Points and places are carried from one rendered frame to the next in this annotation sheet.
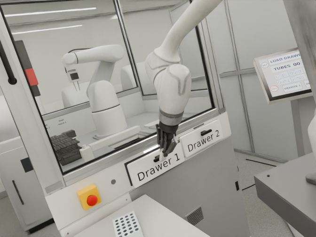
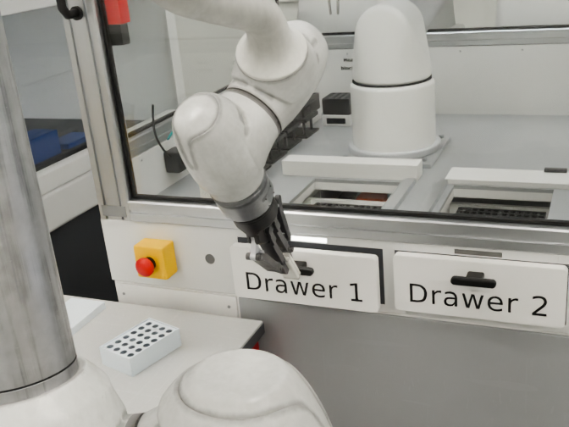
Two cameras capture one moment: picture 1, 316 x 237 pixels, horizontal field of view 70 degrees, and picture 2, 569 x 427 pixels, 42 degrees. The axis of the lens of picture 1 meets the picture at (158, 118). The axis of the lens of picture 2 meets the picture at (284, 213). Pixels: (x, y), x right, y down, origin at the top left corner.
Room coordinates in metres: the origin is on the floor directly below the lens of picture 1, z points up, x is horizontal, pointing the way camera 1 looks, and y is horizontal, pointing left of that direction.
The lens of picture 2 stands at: (0.26, -0.96, 1.48)
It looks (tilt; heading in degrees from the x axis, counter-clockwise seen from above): 21 degrees down; 55
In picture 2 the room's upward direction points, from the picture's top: 5 degrees counter-clockwise
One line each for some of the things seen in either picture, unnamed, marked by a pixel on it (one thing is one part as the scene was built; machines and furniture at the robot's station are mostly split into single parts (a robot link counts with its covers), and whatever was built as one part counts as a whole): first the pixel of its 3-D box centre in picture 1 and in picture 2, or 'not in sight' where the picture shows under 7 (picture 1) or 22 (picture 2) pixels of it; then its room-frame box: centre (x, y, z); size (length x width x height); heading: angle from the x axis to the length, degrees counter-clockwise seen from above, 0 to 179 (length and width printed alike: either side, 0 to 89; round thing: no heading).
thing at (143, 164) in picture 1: (157, 162); (303, 276); (0.99, 0.05, 0.87); 0.29 x 0.02 x 0.11; 121
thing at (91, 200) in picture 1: (91, 200); (146, 266); (0.79, 0.32, 0.88); 0.04 x 0.03 x 0.04; 121
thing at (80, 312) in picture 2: not in sight; (70, 317); (0.66, 0.44, 0.77); 0.13 x 0.09 x 0.02; 31
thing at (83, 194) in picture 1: (89, 197); (154, 259); (0.82, 0.34, 0.88); 0.07 x 0.05 x 0.07; 121
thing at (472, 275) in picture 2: (204, 132); (474, 279); (1.14, -0.22, 0.91); 0.07 x 0.04 x 0.01; 121
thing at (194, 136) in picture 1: (202, 137); (477, 288); (1.16, -0.21, 0.87); 0.29 x 0.02 x 0.11; 121
